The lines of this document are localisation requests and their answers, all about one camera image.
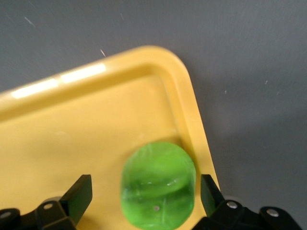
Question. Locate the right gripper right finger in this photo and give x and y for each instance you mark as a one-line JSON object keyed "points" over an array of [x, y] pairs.
{"points": [[216, 203]]}

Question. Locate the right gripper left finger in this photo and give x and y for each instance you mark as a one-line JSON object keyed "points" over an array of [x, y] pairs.
{"points": [[72, 203]]}

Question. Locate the yellow plastic tray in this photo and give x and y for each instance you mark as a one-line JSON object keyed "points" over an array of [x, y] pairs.
{"points": [[84, 134]]}

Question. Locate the green apple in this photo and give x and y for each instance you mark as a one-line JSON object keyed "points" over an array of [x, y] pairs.
{"points": [[158, 184]]}

